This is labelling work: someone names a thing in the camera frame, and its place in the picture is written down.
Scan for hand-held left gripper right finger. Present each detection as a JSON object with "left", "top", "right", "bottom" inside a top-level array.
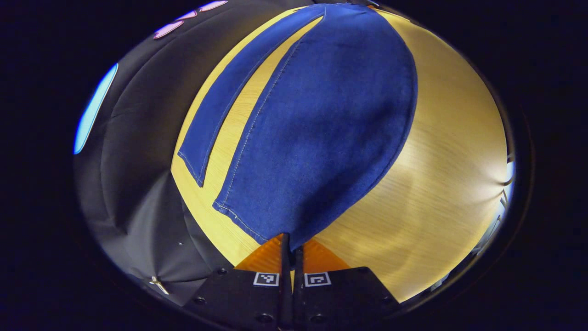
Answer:
[{"left": 293, "top": 238, "right": 400, "bottom": 329}]

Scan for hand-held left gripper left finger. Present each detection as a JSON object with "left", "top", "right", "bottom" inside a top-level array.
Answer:
[{"left": 184, "top": 233, "right": 293, "bottom": 330}]

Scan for blue denim jeans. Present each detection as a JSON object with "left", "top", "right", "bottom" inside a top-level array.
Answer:
[{"left": 177, "top": 2, "right": 418, "bottom": 252}]

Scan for white backdrop clip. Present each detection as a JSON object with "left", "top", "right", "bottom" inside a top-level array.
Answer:
[{"left": 148, "top": 276, "right": 170, "bottom": 296}]

